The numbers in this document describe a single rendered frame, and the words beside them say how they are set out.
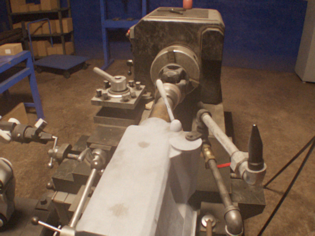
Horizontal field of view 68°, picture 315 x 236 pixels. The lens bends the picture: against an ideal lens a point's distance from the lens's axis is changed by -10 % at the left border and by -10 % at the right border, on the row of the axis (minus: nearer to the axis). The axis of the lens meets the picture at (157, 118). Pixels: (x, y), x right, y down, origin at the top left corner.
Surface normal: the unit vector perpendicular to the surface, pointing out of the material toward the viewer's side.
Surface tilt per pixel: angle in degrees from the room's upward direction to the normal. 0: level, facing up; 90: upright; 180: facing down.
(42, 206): 0
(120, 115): 0
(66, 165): 0
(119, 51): 90
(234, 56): 90
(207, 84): 90
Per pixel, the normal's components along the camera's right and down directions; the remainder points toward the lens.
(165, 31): -0.18, 0.50
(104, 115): 0.00, -0.86
